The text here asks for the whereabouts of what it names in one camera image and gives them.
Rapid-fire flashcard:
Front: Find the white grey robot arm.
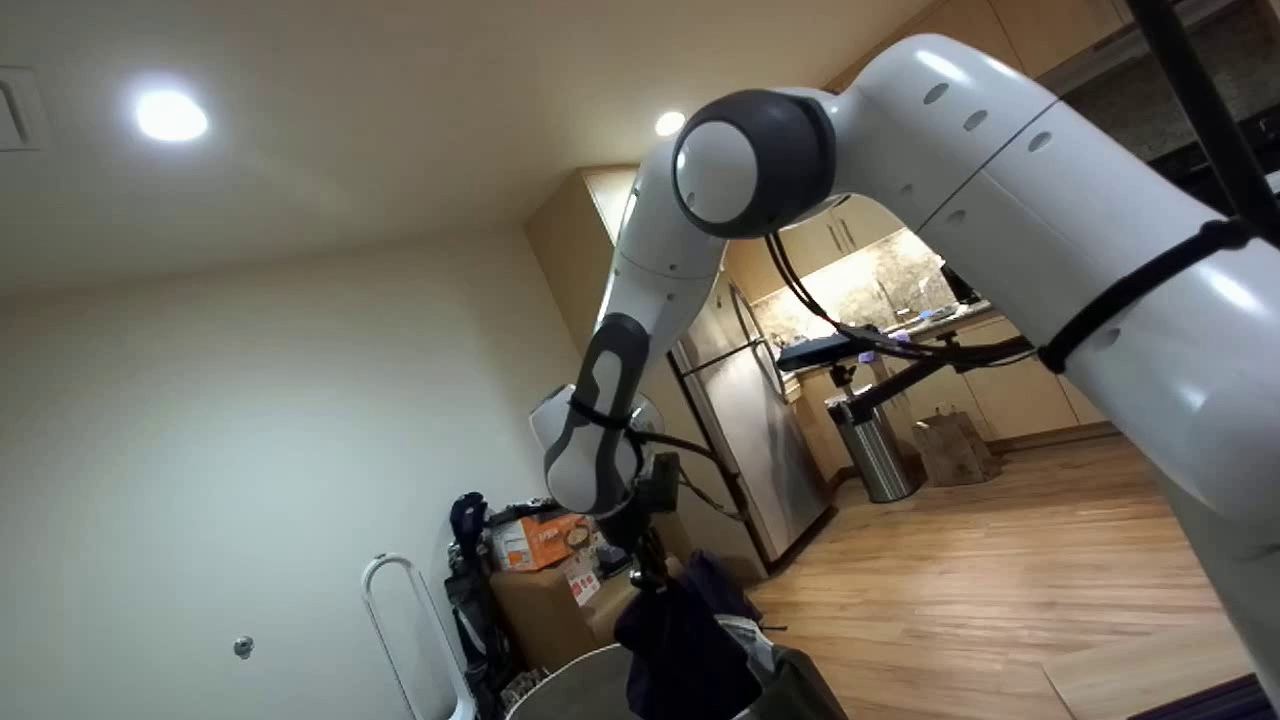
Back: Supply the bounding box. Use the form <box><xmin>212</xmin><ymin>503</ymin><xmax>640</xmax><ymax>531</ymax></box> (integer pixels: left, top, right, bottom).
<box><xmin>531</xmin><ymin>31</ymin><xmax>1280</xmax><ymax>676</ymax></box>

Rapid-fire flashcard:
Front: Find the silver pedal trash can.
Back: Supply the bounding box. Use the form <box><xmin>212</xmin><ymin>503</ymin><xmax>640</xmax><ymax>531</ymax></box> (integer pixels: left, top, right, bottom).
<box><xmin>826</xmin><ymin>401</ymin><xmax>922</xmax><ymax>503</ymax></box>

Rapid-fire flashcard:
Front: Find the small recessed ceiling light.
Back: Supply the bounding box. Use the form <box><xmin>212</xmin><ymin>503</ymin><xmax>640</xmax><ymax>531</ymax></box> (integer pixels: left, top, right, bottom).
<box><xmin>652</xmin><ymin>109</ymin><xmax>689</xmax><ymax>140</ymax></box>

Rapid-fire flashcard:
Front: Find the dark blue clothing piece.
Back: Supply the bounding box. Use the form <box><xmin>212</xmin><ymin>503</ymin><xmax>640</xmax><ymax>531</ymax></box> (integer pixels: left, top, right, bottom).
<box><xmin>615</xmin><ymin>579</ymin><xmax>760</xmax><ymax>720</ymax></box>

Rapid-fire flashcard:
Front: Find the orange package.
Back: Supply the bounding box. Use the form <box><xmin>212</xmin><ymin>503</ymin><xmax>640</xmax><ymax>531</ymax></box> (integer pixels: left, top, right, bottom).
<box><xmin>488</xmin><ymin>510</ymin><xmax>592</xmax><ymax>571</ymax></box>

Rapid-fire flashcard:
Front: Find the black backpack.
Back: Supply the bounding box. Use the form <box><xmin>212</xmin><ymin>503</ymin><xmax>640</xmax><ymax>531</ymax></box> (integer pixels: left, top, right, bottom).
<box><xmin>444</xmin><ymin>493</ymin><xmax>523</xmax><ymax>720</ymax></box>

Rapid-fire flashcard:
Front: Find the round ceiling light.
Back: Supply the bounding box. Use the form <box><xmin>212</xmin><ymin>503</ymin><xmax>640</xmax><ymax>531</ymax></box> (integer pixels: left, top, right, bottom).
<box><xmin>132</xmin><ymin>80</ymin><xmax>212</xmax><ymax>148</ymax></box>

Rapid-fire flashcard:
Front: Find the stainless steel refrigerator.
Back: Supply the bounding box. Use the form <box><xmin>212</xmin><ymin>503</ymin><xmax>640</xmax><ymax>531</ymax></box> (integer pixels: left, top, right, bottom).
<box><xmin>672</xmin><ymin>286</ymin><xmax>830</xmax><ymax>569</ymax></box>

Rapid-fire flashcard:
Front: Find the brown cardboard box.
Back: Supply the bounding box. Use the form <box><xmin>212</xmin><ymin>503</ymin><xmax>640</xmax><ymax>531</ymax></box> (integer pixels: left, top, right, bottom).
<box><xmin>493</xmin><ymin>560</ymin><xmax>634</xmax><ymax>667</ymax></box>

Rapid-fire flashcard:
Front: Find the brown paper bag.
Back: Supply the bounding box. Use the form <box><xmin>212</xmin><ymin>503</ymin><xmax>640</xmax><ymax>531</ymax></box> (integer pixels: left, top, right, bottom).
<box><xmin>913</xmin><ymin>412</ymin><xmax>995</xmax><ymax>484</ymax></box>

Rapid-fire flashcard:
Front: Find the white fabric laundry basket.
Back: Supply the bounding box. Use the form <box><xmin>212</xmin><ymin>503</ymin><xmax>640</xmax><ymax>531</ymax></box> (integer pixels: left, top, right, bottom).
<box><xmin>505</xmin><ymin>616</ymin><xmax>780</xmax><ymax>720</ymax></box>

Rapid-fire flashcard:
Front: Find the white metal step stool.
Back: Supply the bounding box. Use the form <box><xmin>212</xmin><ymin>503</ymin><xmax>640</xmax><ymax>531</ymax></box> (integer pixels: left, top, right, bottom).
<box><xmin>358</xmin><ymin>553</ymin><xmax>471</xmax><ymax>720</ymax></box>

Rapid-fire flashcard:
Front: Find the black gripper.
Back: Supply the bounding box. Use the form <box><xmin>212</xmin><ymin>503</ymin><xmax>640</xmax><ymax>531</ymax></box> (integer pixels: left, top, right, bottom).
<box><xmin>615</xmin><ymin>452</ymin><xmax>682</xmax><ymax>588</ymax></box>

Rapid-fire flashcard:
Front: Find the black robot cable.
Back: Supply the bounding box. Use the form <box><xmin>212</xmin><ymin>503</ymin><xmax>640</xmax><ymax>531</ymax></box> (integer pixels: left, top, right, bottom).
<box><xmin>760</xmin><ymin>228</ymin><xmax>1036</xmax><ymax>371</ymax></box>

